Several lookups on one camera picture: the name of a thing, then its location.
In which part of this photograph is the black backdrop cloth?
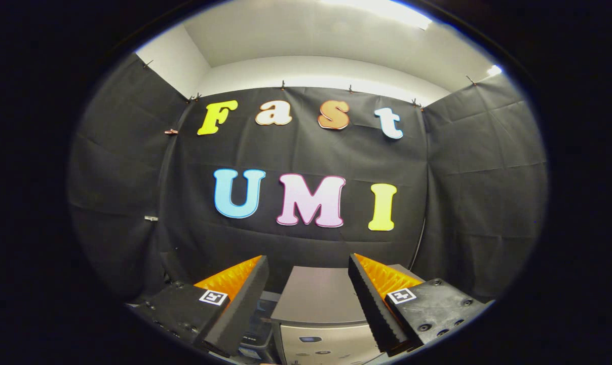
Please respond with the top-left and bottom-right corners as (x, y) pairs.
(67, 53), (549, 305)

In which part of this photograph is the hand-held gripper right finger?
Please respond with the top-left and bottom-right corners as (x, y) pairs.
(348, 253), (490, 356)

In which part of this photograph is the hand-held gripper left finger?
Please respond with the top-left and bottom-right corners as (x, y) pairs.
(133, 254), (270, 358)

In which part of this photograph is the grey appliance cabinet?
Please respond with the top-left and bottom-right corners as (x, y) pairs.
(271, 264), (426, 365)

